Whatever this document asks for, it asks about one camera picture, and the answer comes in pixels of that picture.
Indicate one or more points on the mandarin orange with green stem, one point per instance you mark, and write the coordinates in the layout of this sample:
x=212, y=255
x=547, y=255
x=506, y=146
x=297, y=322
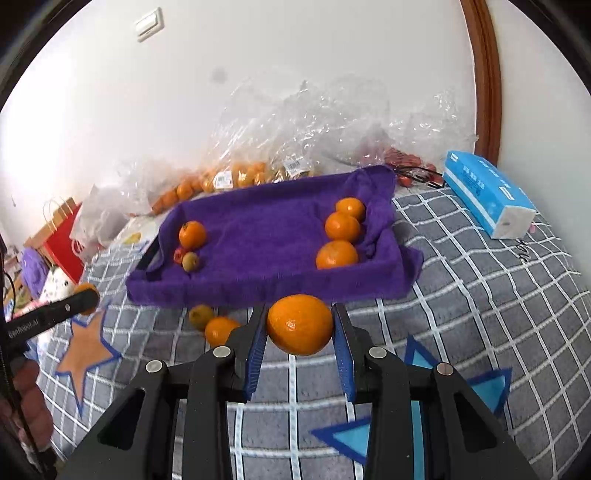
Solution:
x=192, y=234

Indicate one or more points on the brown wooden door frame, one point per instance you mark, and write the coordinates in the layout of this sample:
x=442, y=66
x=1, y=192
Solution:
x=485, y=69

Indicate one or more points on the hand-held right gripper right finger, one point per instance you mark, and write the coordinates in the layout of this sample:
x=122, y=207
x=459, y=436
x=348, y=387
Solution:
x=346, y=357

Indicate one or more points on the white plastic bag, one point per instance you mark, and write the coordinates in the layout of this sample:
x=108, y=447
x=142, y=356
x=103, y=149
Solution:
x=92, y=217

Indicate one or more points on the grey plaid blanket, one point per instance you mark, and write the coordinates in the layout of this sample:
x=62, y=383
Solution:
x=461, y=300

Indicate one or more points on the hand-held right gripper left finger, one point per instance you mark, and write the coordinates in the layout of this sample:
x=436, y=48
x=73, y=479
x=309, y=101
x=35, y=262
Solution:
x=254, y=357

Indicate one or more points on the clear bag of brown fruits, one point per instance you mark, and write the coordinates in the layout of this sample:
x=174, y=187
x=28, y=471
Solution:
x=295, y=173

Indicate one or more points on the person's left hand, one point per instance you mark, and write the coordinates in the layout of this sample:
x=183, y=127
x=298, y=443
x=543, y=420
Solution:
x=30, y=401

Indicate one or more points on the purple towel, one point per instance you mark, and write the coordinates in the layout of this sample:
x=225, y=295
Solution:
x=268, y=230

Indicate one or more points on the large mandarin orange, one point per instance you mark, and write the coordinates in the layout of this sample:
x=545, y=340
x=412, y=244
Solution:
x=300, y=325

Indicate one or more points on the small brown-green fruit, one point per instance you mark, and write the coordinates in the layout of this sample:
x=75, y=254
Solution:
x=190, y=261
x=201, y=316

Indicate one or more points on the bag of red fruits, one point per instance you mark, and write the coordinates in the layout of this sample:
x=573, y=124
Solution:
x=404, y=159

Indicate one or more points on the crumpled clear plastic wrap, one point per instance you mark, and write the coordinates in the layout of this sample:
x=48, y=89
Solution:
x=323, y=120

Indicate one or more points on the small round orange fruit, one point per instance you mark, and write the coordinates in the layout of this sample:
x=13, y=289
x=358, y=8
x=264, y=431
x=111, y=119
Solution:
x=87, y=291

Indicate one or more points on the clear labelled bag of oranges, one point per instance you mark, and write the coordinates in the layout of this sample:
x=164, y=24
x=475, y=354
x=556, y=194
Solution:
x=244, y=177

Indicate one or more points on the brown paper bag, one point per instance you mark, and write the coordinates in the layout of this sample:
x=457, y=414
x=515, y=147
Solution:
x=57, y=213

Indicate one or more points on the purple cloth bundle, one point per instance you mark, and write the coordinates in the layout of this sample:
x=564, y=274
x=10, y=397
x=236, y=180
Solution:
x=32, y=272

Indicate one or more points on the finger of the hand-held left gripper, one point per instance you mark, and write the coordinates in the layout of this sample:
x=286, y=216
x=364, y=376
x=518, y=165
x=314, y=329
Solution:
x=69, y=308

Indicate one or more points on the blue tissue pack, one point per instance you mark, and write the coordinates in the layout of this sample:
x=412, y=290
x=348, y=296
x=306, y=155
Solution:
x=489, y=198

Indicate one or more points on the pinkish plastic bag of oranges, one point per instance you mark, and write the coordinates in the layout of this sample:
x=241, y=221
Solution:
x=168, y=198

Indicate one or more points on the white wall switch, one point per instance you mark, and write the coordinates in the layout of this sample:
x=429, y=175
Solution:
x=150, y=23

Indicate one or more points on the red gift bag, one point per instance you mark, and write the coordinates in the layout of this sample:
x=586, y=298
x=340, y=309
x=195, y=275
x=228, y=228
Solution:
x=62, y=249

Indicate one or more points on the small red fruit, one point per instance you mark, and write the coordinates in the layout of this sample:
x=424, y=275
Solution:
x=179, y=254

